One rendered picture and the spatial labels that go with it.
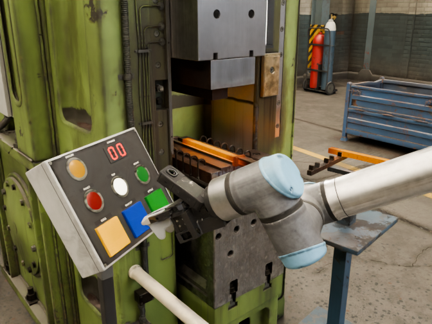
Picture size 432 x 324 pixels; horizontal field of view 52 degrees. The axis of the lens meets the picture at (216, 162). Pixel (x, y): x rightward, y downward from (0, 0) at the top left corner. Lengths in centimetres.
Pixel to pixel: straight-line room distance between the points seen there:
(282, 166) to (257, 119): 104
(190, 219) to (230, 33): 76
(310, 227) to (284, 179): 11
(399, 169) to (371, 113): 452
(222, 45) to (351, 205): 75
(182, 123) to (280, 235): 126
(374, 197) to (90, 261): 63
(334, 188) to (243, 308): 100
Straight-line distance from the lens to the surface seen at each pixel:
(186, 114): 202
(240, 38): 153
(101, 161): 115
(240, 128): 191
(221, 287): 169
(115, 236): 109
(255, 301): 189
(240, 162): 159
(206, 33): 143
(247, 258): 173
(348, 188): 94
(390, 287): 285
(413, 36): 1014
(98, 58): 142
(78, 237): 106
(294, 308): 255
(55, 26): 175
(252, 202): 82
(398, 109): 529
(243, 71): 155
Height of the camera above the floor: 151
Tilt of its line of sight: 19 degrees down
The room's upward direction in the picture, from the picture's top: straight up
